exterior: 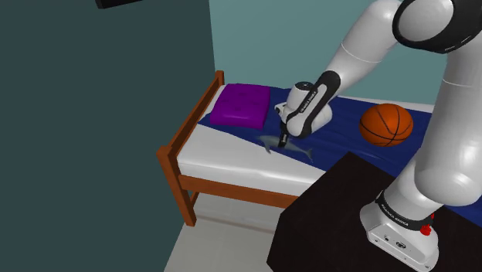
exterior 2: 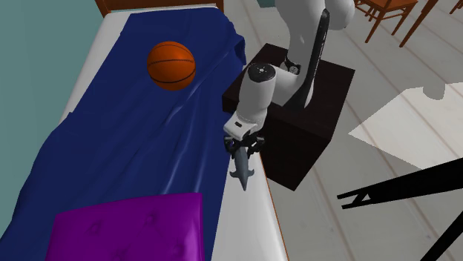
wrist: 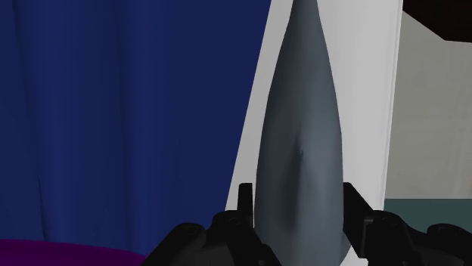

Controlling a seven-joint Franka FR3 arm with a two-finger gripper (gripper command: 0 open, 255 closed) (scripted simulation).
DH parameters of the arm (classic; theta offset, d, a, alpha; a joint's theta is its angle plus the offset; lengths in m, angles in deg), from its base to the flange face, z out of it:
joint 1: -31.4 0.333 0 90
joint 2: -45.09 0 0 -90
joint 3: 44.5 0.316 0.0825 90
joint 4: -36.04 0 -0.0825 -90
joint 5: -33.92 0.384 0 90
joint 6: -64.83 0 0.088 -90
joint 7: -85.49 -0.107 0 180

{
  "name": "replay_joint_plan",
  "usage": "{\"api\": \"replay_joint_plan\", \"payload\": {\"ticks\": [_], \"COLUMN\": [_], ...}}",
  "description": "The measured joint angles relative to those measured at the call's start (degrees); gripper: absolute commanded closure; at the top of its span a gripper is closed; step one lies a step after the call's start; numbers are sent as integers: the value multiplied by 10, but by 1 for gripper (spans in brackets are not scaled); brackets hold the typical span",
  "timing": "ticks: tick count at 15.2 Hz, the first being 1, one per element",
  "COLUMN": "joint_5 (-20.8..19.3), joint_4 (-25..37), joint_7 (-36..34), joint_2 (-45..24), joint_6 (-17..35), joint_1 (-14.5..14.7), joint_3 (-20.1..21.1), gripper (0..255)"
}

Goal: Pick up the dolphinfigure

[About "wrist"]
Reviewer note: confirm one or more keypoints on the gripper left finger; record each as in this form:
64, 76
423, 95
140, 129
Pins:
228, 235

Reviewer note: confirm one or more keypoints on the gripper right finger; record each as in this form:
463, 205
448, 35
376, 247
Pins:
383, 235

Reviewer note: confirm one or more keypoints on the grey pointed oval object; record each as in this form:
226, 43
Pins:
300, 140

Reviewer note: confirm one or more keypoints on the white furniture top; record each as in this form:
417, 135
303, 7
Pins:
363, 92

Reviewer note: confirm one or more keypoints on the blue cloth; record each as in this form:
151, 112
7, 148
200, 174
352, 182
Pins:
121, 118

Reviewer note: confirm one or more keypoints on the purple cloth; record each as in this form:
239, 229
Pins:
55, 253

